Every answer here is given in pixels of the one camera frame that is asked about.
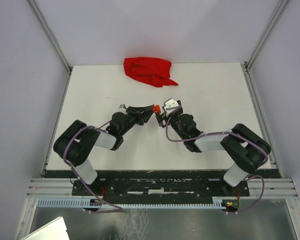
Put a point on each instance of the aluminium frame rail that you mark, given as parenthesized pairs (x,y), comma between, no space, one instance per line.
(283,188)

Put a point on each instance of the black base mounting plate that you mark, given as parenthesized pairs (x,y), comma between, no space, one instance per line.
(152,191)

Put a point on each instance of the red crumpled cloth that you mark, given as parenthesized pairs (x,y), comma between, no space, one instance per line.
(149,70)

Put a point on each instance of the metal sheet plate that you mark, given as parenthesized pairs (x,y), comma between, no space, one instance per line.
(54,230)

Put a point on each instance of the aluminium corner post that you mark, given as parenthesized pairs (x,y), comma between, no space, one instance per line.
(269,28)
(38,13)

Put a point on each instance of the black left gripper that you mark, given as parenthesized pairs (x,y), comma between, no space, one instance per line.
(136,111)

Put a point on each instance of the right aluminium corner post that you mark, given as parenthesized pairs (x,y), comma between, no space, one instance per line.
(269,28)

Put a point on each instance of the left aluminium corner post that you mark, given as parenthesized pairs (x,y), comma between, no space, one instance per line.
(38,13)

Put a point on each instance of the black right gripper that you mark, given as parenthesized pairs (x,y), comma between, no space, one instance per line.
(164,116)

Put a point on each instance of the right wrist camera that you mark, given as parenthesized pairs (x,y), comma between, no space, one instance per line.
(170,105)

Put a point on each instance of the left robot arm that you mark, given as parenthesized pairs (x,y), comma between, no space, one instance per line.
(75,144)

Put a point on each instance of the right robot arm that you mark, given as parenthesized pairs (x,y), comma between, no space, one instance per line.
(247,150)

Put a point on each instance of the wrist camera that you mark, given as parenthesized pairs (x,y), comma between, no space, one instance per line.
(122,108)
(170,105)

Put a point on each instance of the orange round charging case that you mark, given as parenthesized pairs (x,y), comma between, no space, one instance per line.
(156,109)

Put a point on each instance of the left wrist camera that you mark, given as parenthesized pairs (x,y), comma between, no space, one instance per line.
(122,108)

